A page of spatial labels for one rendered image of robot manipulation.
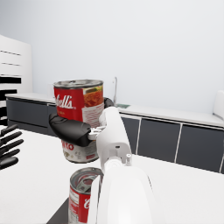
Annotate red soup can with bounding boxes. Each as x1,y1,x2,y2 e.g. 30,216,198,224
67,166,105,224
52,79,105,165

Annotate silver kitchen faucet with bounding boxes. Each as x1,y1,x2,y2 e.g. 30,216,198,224
112,76,119,106

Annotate dark kitchen counter cabinets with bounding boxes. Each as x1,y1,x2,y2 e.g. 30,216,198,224
5,93,224,175

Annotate white tall cabinet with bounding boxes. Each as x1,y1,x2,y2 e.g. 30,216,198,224
0,34,33,127

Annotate dark grey square mat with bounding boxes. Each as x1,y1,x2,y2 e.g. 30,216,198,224
45,197,70,224

